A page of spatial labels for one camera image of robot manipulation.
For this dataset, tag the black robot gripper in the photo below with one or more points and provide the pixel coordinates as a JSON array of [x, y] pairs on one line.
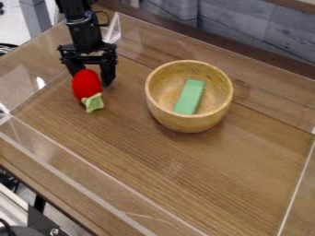
[[88, 50]]

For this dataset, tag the red plush fruit green leaf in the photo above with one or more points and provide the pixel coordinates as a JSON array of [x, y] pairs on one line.
[[86, 89]]

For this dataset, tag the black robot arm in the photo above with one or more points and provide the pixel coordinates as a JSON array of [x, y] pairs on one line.
[[76, 9]]

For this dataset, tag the wooden bowl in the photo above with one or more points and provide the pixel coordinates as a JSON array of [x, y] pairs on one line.
[[163, 89]]

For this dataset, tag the green rectangular block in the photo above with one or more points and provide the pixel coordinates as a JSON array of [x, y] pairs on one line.
[[189, 97]]

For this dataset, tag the black device lower left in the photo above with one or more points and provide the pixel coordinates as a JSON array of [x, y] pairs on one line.
[[26, 222]]

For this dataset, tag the grey post upper left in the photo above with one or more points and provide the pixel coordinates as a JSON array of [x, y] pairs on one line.
[[37, 12]]

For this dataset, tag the clear acrylic tray enclosure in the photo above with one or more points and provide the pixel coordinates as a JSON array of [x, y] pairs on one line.
[[131, 179]]

